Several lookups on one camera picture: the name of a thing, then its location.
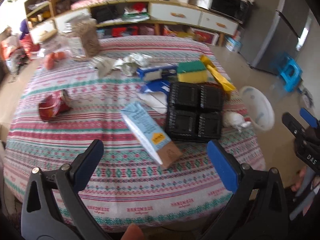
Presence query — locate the small white tissue ball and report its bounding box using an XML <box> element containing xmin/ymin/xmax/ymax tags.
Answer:
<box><xmin>222</xmin><ymin>112</ymin><xmax>251</xmax><ymax>133</ymax></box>

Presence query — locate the yellow snack wrapper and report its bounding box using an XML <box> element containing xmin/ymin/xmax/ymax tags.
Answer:
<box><xmin>200</xmin><ymin>55</ymin><xmax>236</xmax><ymax>99</ymax></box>

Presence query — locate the crushed red can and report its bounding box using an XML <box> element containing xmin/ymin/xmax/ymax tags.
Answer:
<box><xmin>38</xmin><ymin>89</ymin><xmax>72</xmax><ymax>122</ymax></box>

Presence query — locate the black plastic tray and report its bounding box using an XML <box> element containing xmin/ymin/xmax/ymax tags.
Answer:
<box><xmin>165</xmin><ymin>82</ymin><xmax>225</xmax><ymax>143</ymax></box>

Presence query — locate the blue milk carton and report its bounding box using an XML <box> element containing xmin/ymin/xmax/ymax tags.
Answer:
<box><xmin>120</xmin><ymin>102</ymin><xmax>182</xmax><ymax>170</ymax></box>

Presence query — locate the yellow green sponge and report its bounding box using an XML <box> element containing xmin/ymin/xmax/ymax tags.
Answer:
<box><xmin>177</xmin><ymin>60</ymin><xmax>208</xmax><ymax>83</ymax></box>

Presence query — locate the silver white snack bag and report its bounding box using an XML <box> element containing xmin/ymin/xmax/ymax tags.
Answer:
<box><xmin>89</xmin><ymin>56</ymin><xmax>116</xmax><ymax>78</ymax></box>

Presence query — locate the white paper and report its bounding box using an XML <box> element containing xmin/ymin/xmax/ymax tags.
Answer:
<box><xmin>113</xmin><ymin>53</ymin><xmax>153</xmax><ymax>76</ymax></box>

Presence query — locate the person right hand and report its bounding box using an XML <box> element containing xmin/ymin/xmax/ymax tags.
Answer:
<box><xmin>291</xmin><ymin>166</ymin><xmax>307</xmax><ymax>192</ymax></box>

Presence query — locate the person left hand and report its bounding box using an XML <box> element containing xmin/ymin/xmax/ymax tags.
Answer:
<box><xmin>121</xmin><ymin>224</ymin><xmax>145</xmax><ymax>240</ymax></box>

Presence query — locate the white plastic basin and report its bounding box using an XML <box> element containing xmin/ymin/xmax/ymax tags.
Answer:
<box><xmin>239</xmin><ymin>86</ymin><xmax>275</xmax><ymax>132</ymax></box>

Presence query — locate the blue plastic stool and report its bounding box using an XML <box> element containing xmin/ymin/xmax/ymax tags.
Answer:
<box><xmin>270</xmin><ymin>52</ymin><xmax>303</xmax><ymax>93</ymax></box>

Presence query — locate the white blue carton box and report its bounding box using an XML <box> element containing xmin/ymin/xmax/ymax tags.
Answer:
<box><xmin>225</xmin><ymin>36</ymin><xmax>242</xmax><ymax>53</ymax></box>

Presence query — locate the patterned knit tablecloth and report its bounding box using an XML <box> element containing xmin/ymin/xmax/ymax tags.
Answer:
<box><xmin>3</xmin><ymin>35</ymin><xmax>267</xmax><ymax>233</ymax></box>

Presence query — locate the grey refrigerator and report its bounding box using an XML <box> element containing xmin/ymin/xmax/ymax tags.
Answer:
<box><xmin>239</xmin><ymin>0</ymin><xmax>309</xmax><ymax>75</ymax></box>

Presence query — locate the black microwave oven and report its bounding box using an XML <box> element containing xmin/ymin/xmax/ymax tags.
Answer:
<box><xmin>209</xmin><ymin>0</ymin><xmax>249</xmax><ymax>24</ymax></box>

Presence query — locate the glass jar with oranges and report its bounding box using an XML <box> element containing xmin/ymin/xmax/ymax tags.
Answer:
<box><xmin>37</xmin><ymin>29</ymin><xmax>71</xmax><ymax>71</ymax></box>

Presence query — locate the clear jar of seeds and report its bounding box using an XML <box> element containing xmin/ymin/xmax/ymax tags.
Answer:
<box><xmin>68</xmin><ymin>18</ymin><xmax>100</xmax><ymax>61</ymax></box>

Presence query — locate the long white wood cabinet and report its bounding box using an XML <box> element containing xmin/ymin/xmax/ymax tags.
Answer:
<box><xmin>29</xmin><ymin>0</ymin><xmax>239</xmax><ymax>46</ymax></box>

